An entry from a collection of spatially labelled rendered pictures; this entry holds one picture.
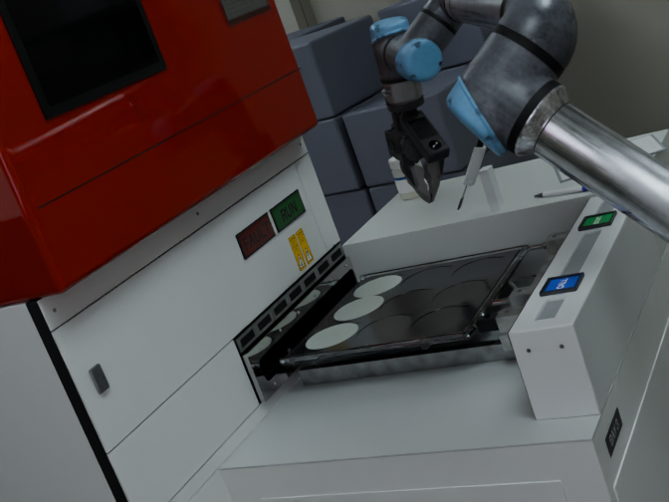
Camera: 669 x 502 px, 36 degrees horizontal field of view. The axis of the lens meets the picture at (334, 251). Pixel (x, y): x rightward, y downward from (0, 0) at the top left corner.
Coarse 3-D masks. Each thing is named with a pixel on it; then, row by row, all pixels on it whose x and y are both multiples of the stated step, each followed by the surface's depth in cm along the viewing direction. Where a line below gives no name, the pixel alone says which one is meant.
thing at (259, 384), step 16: (336, 272) 208; (352, 272) 213; (320, 288) 201; (304, 304) 195; (336, 304) 208; (288, 320) 189; (272, 336) 184; (256, 352) 179; (256, 368) 178; (288, 368) 187; (256, 384) 178; (272, 384) 182
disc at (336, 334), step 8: (328, 328) 188; (336, 328) 186; (344, 328) 185; (352, 328) 183; (320, 336) 185; (328, 336) 184; (336, 336) 182; (344, 336) 181; (312, 344) 183; (320, 344) 181; (328, 344) 180
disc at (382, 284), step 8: (376, 280) 205; (384, 280) 203; (392, 280) 201; (400, 280) 200; (360, 288) 204; (368, 288) 202; (376, 288) 200; (384, 288) 198; (360, 296) 199; (368, 296) 197
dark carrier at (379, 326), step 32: (480, 256) 196; (512, 256) 190; (352, 288) 205; (416, 288) 192; (448, 288) 186; (480, 288) 180; (352, 320) 187; (384, 320) 182; (416, 320) 176; (448, 320) 171
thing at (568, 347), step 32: (576, 224) 175; (576, 256) 161; (608, 256) 157; (640, 256) 173; (608, 288) 154; (640, 288) 170; (544, 320) 141; (576, 320) 138; (608, 320) 151; (544, 352) 140; (576, 352) 138; (608, 352) 148; (544, 384) 142; (576, 384) 140; (608, 384) 146; (544, 416) 144
